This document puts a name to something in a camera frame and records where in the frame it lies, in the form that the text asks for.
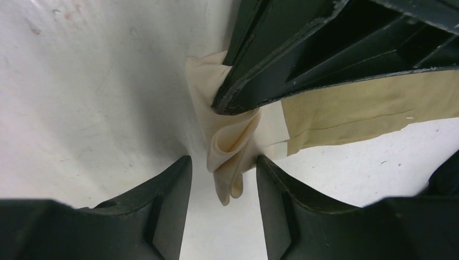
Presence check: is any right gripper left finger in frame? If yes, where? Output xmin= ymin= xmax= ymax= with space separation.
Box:
xmin=1 ymin=155 xmax=192 ymax=259

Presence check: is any olive and cream underwear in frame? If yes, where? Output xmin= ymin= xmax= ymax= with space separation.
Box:
xmin=185 ymin=51 xmax=458 ymax=206

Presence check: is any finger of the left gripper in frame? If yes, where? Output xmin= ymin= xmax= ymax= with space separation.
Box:
xmin=212 ymin=0 xmax=458 ymax=115
xmin=421 ymin=151 xmax=458 ymax=197

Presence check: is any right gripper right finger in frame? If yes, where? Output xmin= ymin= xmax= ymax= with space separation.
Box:
xmin=256 ymin=155 xmax=458 ymax=259

